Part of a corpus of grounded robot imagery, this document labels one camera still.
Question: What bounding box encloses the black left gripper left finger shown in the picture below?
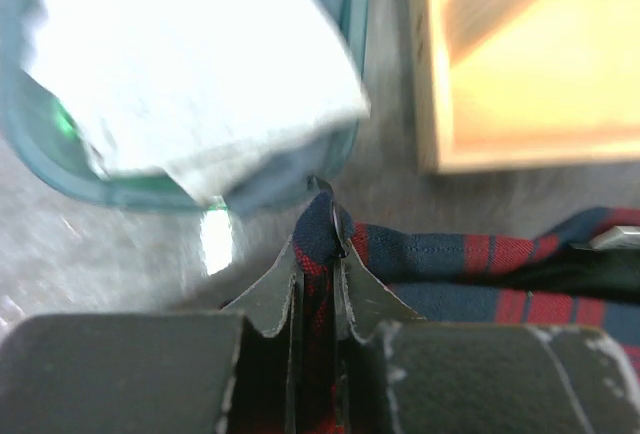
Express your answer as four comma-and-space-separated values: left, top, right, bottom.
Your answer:
219, 241, 300, 433

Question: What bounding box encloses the teal plastic basin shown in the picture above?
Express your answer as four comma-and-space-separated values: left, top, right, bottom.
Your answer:
1, 0, 369, 212

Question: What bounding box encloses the wooden clothes rack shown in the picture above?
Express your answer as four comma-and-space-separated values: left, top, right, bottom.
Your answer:
408, 0, 639, 174

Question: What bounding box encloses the grey t-shirt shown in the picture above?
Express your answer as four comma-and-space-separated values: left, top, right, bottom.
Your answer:
21, 0, 370, 207

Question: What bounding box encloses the green tie-dye garment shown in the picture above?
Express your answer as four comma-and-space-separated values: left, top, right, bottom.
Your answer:
53, 98, 77, 137

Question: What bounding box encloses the red navy plaid skirt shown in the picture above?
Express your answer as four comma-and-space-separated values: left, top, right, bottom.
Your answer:
292, 194, 639, 433

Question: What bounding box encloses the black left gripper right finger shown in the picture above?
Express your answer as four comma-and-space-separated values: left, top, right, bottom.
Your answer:
333, 250, 426, 433

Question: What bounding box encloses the blue-grey garment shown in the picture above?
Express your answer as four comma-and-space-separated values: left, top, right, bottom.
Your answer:
224, 124, 358, 217

